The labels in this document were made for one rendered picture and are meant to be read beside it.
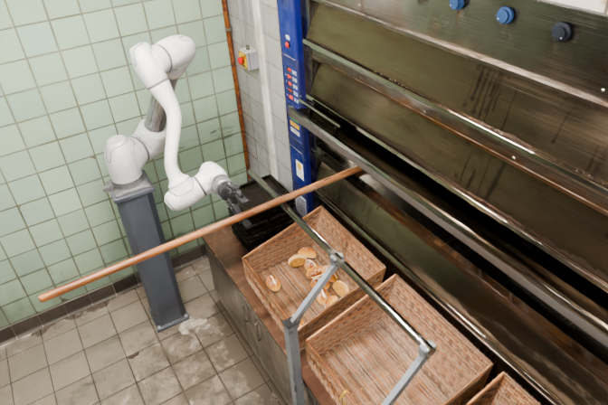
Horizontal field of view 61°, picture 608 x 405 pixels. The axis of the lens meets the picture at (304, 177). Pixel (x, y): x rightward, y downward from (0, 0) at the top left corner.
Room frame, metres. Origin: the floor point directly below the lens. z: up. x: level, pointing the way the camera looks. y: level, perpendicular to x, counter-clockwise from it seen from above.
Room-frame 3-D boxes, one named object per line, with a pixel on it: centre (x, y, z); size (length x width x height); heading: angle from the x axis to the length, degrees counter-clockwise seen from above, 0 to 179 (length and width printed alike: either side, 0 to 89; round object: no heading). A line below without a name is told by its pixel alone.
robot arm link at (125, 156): (2.24, 0.90, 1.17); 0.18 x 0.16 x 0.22; 147
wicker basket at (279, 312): (1.78, 0.00, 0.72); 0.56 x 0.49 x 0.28; 28
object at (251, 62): (2.69, 0.25, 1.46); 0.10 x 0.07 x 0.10; 29
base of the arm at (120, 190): (2.22, 0.92, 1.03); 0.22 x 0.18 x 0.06; 117
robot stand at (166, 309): (2.23, 0.91, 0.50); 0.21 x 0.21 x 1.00; 27
